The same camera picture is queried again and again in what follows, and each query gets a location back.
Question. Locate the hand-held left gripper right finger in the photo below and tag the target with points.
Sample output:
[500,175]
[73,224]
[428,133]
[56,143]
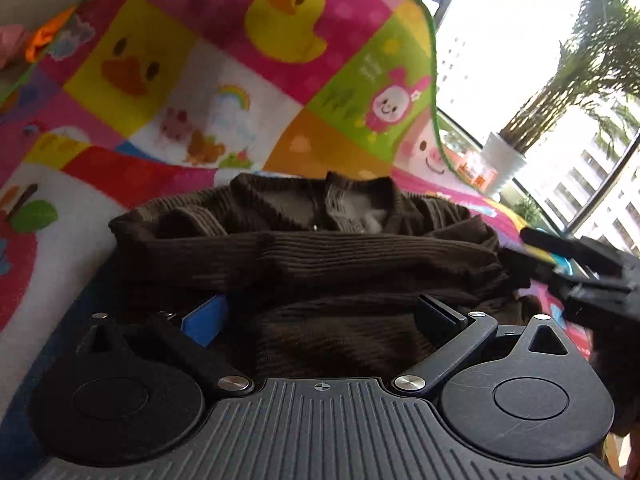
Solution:
[439,319]

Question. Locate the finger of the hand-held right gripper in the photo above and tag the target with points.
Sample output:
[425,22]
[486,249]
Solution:
[570,251]
[530,270]

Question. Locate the palm plant in white pot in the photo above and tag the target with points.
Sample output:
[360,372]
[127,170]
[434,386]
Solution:
[502,160]

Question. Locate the black window frame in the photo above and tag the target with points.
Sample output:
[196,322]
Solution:
[600,187]

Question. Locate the orange cloth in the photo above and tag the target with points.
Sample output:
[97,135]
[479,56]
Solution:
[47,35]

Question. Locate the pink garment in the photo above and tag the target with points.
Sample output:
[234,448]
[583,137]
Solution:
[12,45]

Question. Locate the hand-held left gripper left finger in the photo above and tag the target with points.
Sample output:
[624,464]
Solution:
[205,321]

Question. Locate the colourful printed blanket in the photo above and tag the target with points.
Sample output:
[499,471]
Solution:
[200,85]

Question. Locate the person's orange clothing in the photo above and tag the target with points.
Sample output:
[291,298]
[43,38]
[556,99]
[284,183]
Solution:
[622,460]

